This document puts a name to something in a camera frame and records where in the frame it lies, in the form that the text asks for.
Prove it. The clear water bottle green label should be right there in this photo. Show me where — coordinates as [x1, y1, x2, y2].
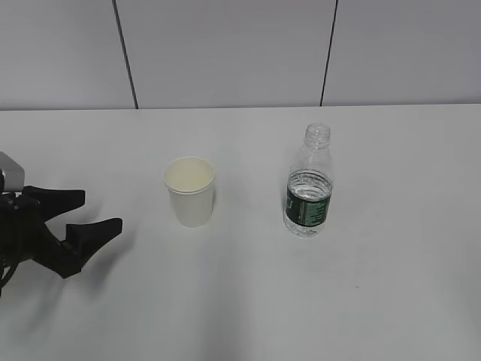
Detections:
[283, 123, 334, 238]

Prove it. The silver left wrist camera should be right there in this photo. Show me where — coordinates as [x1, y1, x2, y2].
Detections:
[0, 152, 25, 193]

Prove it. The white paper cup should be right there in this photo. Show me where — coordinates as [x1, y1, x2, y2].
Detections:
[163, 156, 216, 228]

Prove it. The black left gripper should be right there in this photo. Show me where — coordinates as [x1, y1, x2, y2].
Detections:
[1, 186, 123, 279]

